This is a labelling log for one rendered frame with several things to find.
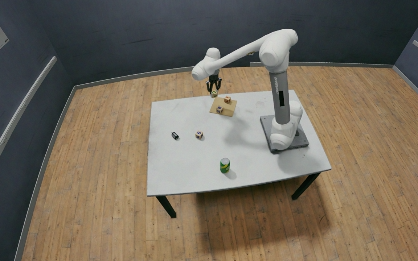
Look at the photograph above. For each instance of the green and yellow drink can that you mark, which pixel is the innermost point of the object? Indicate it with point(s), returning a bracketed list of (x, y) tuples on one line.
[(224, 165)]

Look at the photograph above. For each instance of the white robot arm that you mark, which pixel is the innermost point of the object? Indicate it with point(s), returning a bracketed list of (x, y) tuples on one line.
[(274, 55)]

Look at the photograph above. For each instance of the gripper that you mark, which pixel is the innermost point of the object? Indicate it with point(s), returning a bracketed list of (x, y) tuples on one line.
[(213, 79)]

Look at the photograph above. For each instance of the tan flat mat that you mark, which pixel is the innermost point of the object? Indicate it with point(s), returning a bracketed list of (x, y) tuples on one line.
[(228, 108)]

